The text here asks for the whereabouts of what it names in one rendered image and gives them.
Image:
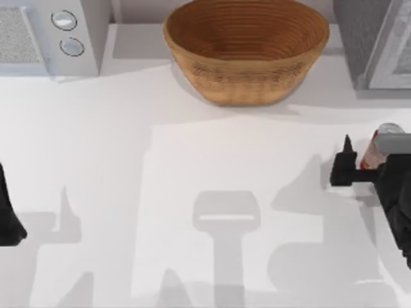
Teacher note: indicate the red and white can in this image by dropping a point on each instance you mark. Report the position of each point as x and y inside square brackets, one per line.
[372, 154]

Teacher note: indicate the small round microwave knob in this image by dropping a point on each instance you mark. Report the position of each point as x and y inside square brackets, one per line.
[72, 46]

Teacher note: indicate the pale microwave oven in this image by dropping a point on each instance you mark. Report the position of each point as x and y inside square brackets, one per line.
[91, 35]

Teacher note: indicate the brown woven basket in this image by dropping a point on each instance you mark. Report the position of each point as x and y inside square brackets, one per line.
[247, 45]

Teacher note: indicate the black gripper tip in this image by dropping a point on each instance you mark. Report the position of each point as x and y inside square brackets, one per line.
[8, 218]

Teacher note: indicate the pale cabinet door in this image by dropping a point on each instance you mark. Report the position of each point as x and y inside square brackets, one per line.
[390, 48]

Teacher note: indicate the large round microwave knob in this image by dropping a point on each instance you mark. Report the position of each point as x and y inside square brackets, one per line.
[64, 20]

